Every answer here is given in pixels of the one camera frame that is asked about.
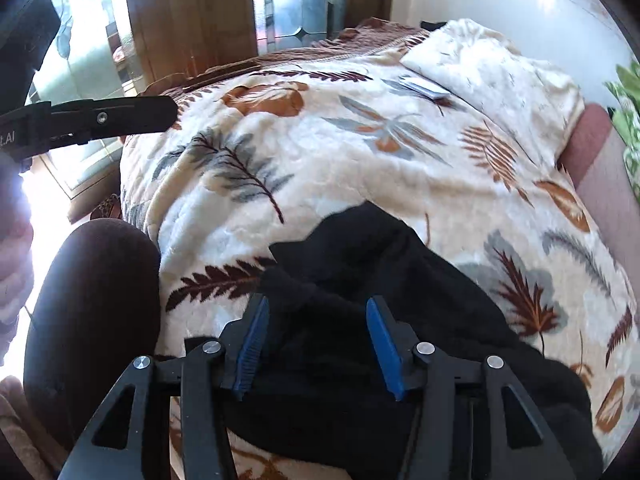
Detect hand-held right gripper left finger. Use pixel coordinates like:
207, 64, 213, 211
57, 294, 271, 480

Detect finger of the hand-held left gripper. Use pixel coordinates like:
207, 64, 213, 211
47, 95, 179, 150

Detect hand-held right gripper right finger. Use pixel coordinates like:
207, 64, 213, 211
365, 296, 576, 480

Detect black pants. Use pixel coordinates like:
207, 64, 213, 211
185, 201, 604, 480

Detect person's left hand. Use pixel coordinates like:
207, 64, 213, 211
0, 160, 35, 332

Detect stained glass panel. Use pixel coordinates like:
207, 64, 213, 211
254, 0, 351, 44
27, 0, 147, 196

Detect spotted brown cloth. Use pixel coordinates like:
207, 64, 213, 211
90, 194, 125, 221

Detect person's leg in dark trousers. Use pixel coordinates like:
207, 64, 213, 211
22, 218, 162, 454

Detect leaf print blanket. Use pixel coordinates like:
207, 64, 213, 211
120, 50, 640, 480

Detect beige striped cloth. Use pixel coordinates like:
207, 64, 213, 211
0, 374, 55, 480

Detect pink upholstered headboard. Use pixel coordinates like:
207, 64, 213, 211
557, 102, 640, 323

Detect white twig print pillow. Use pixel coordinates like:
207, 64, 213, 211
400, 18, 587, 166

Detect green checked cloth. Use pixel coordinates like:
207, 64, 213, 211
604, 60, 640, 182

